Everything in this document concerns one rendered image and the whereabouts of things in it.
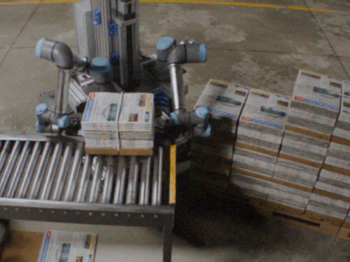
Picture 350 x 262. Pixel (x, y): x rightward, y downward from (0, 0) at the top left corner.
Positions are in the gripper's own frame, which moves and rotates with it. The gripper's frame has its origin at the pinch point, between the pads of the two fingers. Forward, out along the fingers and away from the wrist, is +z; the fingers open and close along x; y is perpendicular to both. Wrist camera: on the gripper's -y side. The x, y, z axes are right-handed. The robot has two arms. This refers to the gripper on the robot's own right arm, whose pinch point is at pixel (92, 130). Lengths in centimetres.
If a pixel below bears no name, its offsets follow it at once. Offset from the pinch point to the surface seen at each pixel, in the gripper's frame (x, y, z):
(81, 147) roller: -16.9, 1.7, -4.4
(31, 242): -31, -78, -49
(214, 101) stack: 26, 4, 74
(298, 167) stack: -7, -21, 129
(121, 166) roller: -31.1, 1.8, 20.6
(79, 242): -29, -77, -14
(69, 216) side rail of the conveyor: -62, -4, -4
